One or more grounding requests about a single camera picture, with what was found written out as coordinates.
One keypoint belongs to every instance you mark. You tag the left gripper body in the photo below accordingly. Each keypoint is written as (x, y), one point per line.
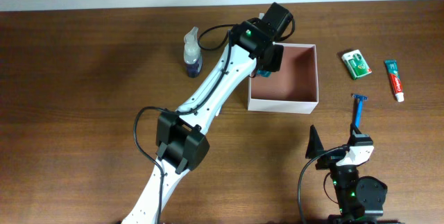
(274, 62)

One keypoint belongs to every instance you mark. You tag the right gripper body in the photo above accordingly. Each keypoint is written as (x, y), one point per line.
(333, 159)

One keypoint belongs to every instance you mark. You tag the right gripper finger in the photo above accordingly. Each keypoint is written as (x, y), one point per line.
(314, 147)
(354, 131)

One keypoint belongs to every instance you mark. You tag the teal mouthwash bottle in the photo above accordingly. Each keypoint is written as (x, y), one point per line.
(265, 74)

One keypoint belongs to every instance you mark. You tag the green soap box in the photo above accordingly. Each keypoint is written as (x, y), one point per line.
(356, 64)

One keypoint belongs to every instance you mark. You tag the red green toothpaste tube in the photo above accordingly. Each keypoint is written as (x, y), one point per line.
(393, 72)

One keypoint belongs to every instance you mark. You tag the clear spray bottle purple liquid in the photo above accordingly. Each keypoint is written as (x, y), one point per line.
(192, 53)

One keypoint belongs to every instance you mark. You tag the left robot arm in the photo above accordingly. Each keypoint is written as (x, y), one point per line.
(252, 45)

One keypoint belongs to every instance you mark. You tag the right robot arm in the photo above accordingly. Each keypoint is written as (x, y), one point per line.
(360, 199)

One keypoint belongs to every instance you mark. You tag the blue disposable razor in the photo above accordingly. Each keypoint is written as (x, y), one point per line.
(359, 101)

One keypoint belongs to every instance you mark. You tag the white box pink interior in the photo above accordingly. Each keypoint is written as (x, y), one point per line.
(292, 89)

